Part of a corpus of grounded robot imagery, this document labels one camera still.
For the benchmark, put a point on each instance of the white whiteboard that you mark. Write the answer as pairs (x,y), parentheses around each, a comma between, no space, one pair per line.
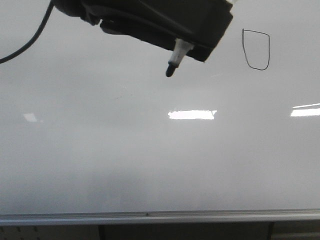
(89,122)

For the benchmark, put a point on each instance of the grey panel lower right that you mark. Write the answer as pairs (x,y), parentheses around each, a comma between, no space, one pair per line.
(296,230)

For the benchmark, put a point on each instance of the white black-tipped marker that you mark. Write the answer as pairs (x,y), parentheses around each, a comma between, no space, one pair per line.
(181,48)

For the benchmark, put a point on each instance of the grey pegboard panel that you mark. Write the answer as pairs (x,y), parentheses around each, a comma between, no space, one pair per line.
(50,232)

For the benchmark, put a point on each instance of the aluminium whiteboard bottom frame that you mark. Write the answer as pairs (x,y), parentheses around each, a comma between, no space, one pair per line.
(159,217)

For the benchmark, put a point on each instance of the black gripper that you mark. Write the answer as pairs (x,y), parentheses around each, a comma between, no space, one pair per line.
(201,23)

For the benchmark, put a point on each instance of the dark panel below whiteboard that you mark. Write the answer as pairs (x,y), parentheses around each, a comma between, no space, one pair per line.
(188,231)

